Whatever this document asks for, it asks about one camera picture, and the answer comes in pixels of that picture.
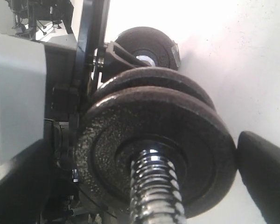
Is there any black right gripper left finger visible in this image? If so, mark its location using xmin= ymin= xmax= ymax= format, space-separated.
xmin=0 ymin=139 xmax=54 ymax=224

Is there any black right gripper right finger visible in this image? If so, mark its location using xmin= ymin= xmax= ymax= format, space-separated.
xmin=237 ymin=131 xmax=280 ymax=224

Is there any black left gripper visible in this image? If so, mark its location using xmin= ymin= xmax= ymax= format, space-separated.
xmin=43 ymin=0 xmax=145 ymax=224

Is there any black weight plate with collar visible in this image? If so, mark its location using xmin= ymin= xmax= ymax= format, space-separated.
xmin=115 ymin=27 xmax=181 ymax=70

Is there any chrome threaded dumbbell bar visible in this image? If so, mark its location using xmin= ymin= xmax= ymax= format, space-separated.
xmin=129 ymin=55 xmax=186 ymax=224

